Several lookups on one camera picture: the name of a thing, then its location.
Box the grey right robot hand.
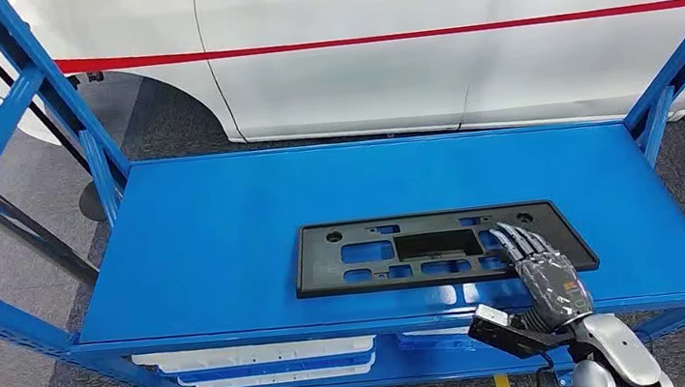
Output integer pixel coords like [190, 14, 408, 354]
[488, 212, 598, 340]

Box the black plastic license plate frame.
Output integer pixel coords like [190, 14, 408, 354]
[288, 193, 603, 306]

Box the blue metal shelf rack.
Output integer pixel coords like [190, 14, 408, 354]
[0, 0, 685, 387]

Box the white car with red stripe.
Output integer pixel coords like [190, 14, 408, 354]
[0, 0, 685, 197]

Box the thin black pole stand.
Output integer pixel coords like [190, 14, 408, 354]
[0, 0, 109, 234]

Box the pale wrist camera on bracket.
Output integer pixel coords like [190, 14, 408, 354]
[463, 294, 579, 367]

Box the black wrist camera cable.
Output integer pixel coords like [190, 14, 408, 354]
[538, 347, 561, 378]

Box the chrome stanchion post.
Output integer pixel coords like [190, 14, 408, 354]
[0, 126, 103, 298]

